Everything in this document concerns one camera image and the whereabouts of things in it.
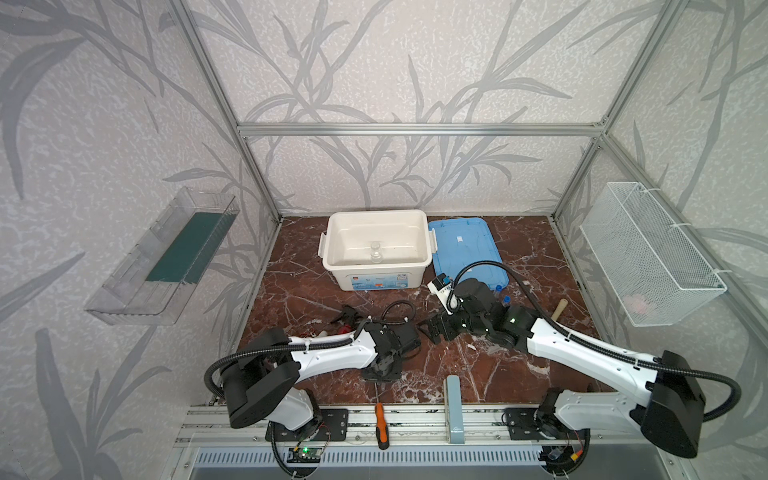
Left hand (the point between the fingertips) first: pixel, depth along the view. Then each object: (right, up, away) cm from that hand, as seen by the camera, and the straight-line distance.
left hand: (395, 370), depth 82 cm
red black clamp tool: (-14, +12, +8) cm, 21 cm away
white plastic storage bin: (+4, +34, +27) cm, 44 cm away
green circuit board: (-21, -15, -11) cm, 29 cm away
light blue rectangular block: (+16, -8, -5) cm, 18 cm away
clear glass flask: (-7, +31, +23) cm, 39 cm away
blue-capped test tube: (+37, +16, +17) cm, 44 cm away
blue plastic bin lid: (+25, +36, +30) cm, 53 cm away
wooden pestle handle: (+52, +14, +12) cm, 55 cm away
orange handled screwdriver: (-3, -9, -11) cm, 15 cm away
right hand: (+9, +18, -4) cm, 21 cm away
